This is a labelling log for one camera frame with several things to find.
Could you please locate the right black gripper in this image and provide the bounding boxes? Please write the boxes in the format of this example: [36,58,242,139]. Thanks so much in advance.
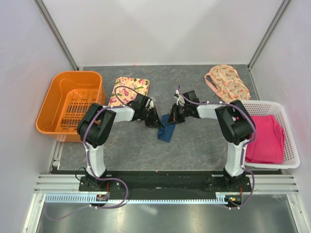
[166,103,190,125]

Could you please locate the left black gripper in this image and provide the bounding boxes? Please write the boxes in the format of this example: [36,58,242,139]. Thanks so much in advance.
[139,106,163,129]

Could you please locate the dark blue paper napkin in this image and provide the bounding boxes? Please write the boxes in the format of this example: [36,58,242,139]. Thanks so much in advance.
[157,114,176,143]

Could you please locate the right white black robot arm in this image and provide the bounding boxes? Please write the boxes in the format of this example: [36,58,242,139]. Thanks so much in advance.
[166,90,257,191]

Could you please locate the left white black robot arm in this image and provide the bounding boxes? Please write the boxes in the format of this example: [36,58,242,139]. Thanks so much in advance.
[77,94,164,191]

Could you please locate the floral rectangular tray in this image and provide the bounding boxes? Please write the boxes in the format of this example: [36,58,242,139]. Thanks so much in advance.
[108,77,150,106]

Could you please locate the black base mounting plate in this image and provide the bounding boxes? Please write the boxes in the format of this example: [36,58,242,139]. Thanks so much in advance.
[79,171,252,199]

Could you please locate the orange plastic basin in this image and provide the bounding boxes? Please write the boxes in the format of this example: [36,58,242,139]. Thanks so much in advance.
[35,71,105,142]

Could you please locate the pink cloth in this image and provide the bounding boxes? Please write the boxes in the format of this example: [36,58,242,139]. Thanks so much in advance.
[245,115,285,164]

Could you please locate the white perforated plastic basket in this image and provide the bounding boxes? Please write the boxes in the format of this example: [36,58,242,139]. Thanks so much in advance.
[242,100,300,169]

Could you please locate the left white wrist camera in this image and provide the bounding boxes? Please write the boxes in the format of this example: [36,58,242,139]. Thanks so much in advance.
[145,97,155,109]

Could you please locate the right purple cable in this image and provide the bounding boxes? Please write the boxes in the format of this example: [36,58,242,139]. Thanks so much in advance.
[177,84,258,210]

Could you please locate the white slotted cable duct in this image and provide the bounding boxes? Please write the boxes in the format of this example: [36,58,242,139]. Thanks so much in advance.
[45,194,241,204]

